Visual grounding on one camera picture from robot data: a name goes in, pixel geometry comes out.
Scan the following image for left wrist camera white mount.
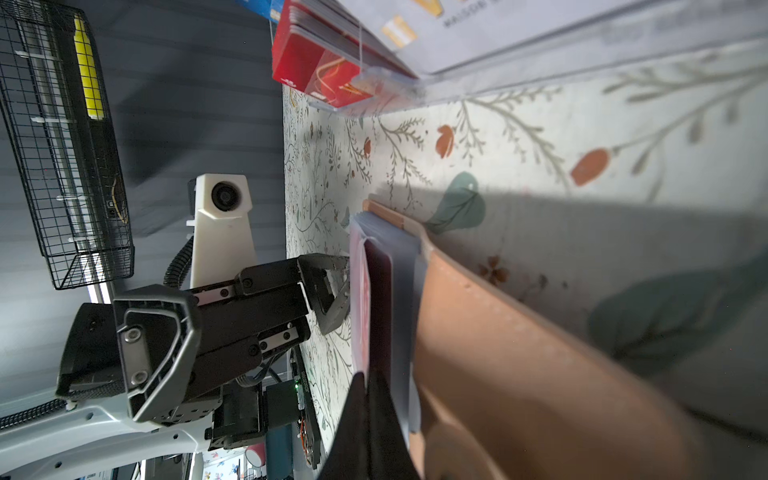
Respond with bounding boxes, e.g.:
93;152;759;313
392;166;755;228
189;173;257;289

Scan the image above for black wire basket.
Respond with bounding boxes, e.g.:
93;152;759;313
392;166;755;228
1;1;135;290

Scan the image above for blue VIP card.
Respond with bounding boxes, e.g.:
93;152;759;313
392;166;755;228
237;0;284;24

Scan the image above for white VIP diamond card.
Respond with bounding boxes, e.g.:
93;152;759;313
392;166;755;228
341;0;640;77

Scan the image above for pink leather card wallet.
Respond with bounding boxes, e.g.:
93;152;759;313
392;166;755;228
350;200;704;479

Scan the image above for clear acrylic card display stand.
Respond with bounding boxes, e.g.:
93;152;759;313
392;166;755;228
272;1;767;116

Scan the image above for yellow tag on basket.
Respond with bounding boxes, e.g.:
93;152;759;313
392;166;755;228
73;14;105;120

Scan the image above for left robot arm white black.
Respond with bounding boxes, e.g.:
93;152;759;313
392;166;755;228
1;254;349;479

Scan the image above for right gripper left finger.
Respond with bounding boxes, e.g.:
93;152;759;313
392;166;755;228
318;372;369;480

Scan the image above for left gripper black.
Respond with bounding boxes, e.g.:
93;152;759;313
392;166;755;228
56;253;350;447

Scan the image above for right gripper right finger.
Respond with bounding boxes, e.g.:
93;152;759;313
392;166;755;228
368;371;420;480

